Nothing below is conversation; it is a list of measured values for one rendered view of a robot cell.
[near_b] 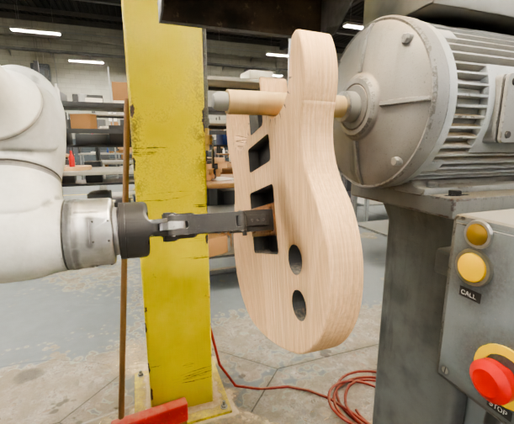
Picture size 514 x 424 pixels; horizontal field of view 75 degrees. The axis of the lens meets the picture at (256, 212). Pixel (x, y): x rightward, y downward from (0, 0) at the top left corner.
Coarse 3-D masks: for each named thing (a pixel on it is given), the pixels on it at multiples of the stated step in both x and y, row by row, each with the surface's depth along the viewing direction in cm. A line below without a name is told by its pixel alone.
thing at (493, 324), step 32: (512, 224) 32; (480, 256) 33; (512, 256) 31; (448, 288) 38; (480, 288) 34; (512, 288) 31; (448, 320) 38; (480, 320) 34; (512, 320) 31; (448, 352) 38; (480, 352) 34; (512, 352) 31; (512, 416) 32
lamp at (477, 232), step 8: (472, 224) 34; (480, 224) 33; (488, 224) 33; (464, 232) 35; (472, 232) 34; (480, 232) 33; (488, 232) 33; (472, 240) 34; (480, 240) 33; (488, 240) 33; (480, 248) 34
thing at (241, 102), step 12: (240, 96) 44; (252, 96) 45; (264, 96) 45; (276, 96) 46; (336, 96) 49; (240, 108) 44; (252, 108) 45; (264, 108) 45; (276, 108) 46; (336, 108) 49
